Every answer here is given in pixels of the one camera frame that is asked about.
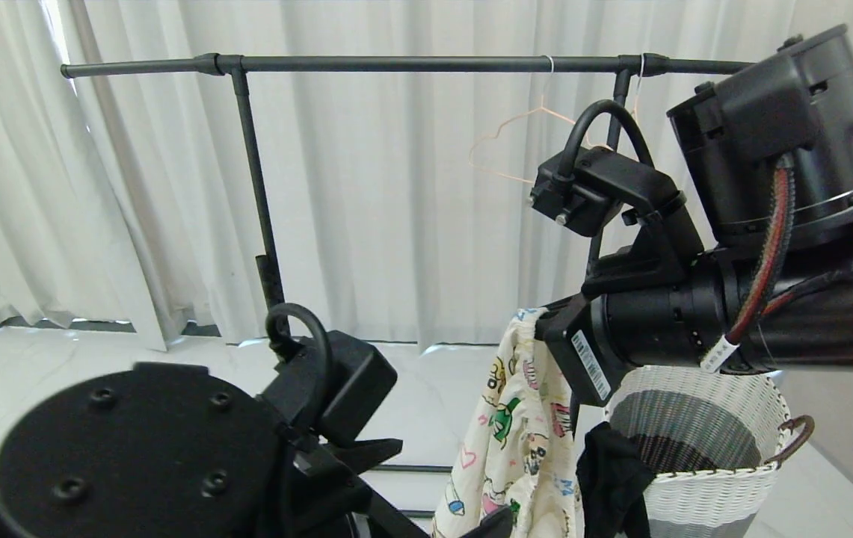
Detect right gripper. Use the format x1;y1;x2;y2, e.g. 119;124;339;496
536;254;742;408

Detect cream printed garment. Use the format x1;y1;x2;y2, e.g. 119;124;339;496
432;306;584;538

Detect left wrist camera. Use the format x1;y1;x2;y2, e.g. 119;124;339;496
258;329;398;449

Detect white curtain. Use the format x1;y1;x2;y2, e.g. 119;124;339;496
0;0;853;352

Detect white laundry basket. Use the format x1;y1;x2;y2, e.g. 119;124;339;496
606;366;816;538

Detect pink clothes hanger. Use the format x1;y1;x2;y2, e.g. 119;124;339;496
469;71;621;186
629;54;645;124

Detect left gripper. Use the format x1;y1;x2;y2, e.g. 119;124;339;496
277;439;514;538

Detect black clothes rack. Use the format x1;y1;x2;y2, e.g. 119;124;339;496
60;52;754;518

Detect black garment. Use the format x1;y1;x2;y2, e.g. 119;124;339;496
576;422;655;538

